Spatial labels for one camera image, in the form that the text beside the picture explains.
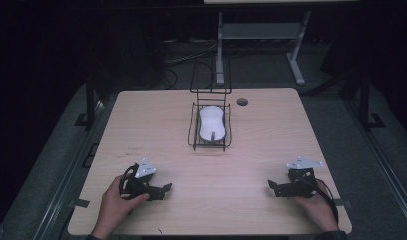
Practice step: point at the person's right hand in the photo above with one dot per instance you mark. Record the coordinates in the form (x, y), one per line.
(316, 210)

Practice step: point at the white sponge with dark rim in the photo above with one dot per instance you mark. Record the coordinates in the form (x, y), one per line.
(211, 124)

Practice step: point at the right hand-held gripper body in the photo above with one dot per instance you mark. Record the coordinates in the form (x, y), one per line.
(302, 181)

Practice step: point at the grey metal desk frame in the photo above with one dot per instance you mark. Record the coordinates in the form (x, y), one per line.
(261, 30)

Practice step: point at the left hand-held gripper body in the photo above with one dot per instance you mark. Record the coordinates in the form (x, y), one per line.
(140, 181)

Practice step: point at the black metal post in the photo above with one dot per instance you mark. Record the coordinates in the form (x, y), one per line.
(365, 103)
(90, 103)

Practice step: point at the person's left hand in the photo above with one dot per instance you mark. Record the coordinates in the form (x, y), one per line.
(115, 208)

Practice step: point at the aluminium floor rail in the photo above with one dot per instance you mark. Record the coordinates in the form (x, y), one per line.
(384, 163)
(67, 173)

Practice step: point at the grey tape strip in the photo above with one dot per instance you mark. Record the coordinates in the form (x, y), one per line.
(343, 202)
(78, 203)

